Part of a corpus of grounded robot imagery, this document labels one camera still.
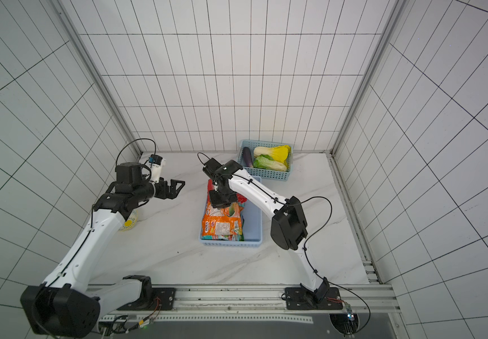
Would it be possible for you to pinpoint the aluminium mounting rail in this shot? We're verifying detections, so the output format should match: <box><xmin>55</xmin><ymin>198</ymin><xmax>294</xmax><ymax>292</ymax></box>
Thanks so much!
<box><xmin>85</xmin><ymin>281</ymin><xmax>401</xmax><ymax>321</ymax></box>

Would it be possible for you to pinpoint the red candy bag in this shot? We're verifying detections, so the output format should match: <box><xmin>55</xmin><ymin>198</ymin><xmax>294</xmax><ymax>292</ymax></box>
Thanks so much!
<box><xmin>207</xmin><ymin>179</ymin><xmax>247</xmax><ymax>204</ymax></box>

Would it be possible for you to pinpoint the small teal basket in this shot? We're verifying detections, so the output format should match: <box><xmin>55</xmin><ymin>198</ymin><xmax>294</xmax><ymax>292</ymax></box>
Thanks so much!
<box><xmin>238</xmin><ymin>140</ymin><xmax>293</xmax><ymax>181</ymax></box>

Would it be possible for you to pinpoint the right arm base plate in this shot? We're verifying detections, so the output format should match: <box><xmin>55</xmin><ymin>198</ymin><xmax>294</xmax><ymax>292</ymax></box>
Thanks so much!
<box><xmin>281</xmin><ymin>286</ymin><xmax>344</xmax><ymax>311</ymax></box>

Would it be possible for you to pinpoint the purple toy eggplant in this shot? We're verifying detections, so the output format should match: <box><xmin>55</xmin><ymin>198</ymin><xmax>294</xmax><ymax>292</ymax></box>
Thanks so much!
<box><xmin>242</xmin><ymin>147</ymin><xmax>254</xmax><ymax>168</ymax></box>

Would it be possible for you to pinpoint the patterned round plate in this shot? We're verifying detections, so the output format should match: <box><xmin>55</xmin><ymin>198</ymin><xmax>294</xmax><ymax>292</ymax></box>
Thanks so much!
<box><xmin>119</xmin><ymin>210</ymin><xmax>139</xmax><ymax>232</ymax></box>

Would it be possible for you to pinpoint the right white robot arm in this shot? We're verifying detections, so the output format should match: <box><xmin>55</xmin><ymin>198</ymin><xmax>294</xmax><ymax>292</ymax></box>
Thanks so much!
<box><xmin>203</xmin><ymin>158</ymin><xmax>330</xmax><ymax>305</ymax></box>

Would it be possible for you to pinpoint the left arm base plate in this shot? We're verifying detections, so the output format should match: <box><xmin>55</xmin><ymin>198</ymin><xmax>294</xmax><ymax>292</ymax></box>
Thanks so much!
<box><xmin>148</xmin><ymin>288</ymin><xmax>176</xmax><ymax>312</ymax></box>

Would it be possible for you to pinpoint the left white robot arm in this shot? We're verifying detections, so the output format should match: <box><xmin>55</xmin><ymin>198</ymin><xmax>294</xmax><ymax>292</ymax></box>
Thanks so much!
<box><xmin>20</xmin><ymin>162</ymin><xmax>185</xmax><ymax>338</ymax></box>

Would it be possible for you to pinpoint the green toy cabbage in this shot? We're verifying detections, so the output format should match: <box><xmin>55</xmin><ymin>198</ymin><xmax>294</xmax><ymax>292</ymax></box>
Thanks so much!
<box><xmin>253</xmin><ymin>155</ymin><xmax>287</xmax><ymax>172</ymax></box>

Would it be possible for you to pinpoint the yellow toy cabbage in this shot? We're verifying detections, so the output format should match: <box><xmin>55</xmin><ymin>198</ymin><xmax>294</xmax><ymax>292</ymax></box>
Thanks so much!
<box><xmin>254</xmin><ymin>145</ymin><xmax>291</xmax><ymax>163</ymax></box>

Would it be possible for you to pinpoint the large light blue basket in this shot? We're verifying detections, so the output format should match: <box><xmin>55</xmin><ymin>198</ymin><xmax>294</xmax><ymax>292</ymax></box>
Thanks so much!
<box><xmin>198</xmin><ymin>190</ymin><xmax>262</xmax><ymax>247</ymax></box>

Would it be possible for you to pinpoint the orange snack bag front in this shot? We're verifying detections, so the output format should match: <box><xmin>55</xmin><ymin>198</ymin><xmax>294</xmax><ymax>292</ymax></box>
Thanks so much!
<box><xmin>200</xmin><ymin>201</ymin><xmax>244</xmax><ymax>242</ymax></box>

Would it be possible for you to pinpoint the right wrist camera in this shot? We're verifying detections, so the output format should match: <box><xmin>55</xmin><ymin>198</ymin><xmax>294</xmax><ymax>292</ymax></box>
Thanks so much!
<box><xmin>203</xmin><ymin>158</ymin><xmax>222</xmax><ymax>181</ymax></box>

